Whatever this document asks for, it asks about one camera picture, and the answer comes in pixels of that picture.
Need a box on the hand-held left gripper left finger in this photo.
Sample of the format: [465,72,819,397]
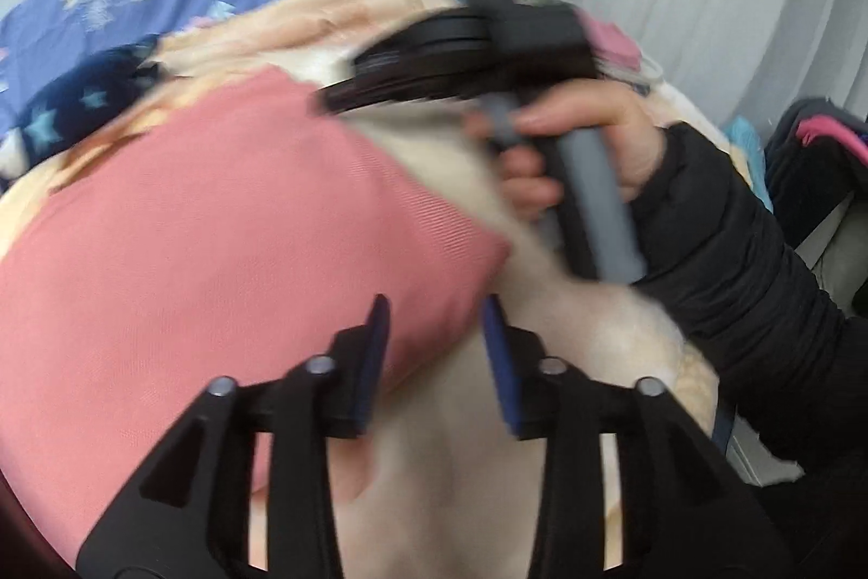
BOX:
[74,294,393,579]

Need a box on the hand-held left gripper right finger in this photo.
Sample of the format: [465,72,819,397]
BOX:
[480,292,797,579]

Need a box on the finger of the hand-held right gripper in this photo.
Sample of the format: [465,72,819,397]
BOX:
[317,9,496,113]

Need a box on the pink sweater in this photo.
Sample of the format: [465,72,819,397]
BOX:
[0,67,513,546]

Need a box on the person's right hand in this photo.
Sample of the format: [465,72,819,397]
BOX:
[464,77,669,227]

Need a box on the folded light pink garment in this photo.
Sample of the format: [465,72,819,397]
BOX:
[586,16,645,71]

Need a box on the folded grey garment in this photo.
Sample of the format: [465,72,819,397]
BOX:
[603,60,662,92]

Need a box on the cream plush blanket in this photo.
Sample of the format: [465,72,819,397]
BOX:
[0,0,723,579]

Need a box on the light blue quilt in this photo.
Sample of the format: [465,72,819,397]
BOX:
[722,114,774,214]

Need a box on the dark grey garment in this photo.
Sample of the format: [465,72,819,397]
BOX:
[766,97,868,247]

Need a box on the bright pink garment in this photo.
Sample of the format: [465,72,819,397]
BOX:
[796,118,868,163]

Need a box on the navy star fleece blanket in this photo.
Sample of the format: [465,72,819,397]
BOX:
[0,36,170,180]

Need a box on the grey chair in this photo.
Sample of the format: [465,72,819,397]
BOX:
[793,199,868,309]

